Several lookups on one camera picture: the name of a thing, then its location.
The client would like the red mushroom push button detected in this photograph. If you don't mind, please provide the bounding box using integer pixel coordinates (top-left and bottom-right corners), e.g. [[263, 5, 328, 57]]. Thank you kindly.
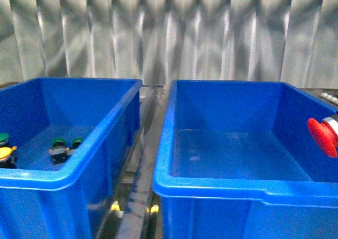
[[307, 114, 337, 158]]

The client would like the yellow mushroom push button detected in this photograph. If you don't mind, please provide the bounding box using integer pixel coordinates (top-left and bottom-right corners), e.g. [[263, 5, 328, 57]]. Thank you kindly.
[[0, 146, 17, 169]]

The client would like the blue source bin with buttons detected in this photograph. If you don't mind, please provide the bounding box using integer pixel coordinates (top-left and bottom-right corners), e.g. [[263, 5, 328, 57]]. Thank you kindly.
[[1, 78, 142, 238]]

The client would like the blue empty target bin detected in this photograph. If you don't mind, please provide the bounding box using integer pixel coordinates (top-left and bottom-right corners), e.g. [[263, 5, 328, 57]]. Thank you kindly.
[[153, 80, 337, 238]]

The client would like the green button right lying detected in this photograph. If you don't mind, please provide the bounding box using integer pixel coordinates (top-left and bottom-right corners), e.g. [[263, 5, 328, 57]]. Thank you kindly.
[[68, 137, 83, 156]]

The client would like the green button lying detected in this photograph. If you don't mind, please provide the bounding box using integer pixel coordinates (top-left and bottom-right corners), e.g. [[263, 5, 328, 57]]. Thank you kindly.
[[68, 137, 83, 156], [49, 137, 68, 165]]

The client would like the green button left lying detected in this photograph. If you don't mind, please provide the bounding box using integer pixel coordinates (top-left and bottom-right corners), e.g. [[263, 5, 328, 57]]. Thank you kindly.
[[49, 137, 68, 165]]

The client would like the green mushroom button upright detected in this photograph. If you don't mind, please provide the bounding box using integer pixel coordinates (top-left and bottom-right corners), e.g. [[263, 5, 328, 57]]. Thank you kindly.
[[0, 133, 10, 148]]

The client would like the steel divider rail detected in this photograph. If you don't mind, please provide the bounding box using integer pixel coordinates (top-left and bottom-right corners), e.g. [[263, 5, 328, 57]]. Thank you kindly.
[[97, 85, 165, 238]]

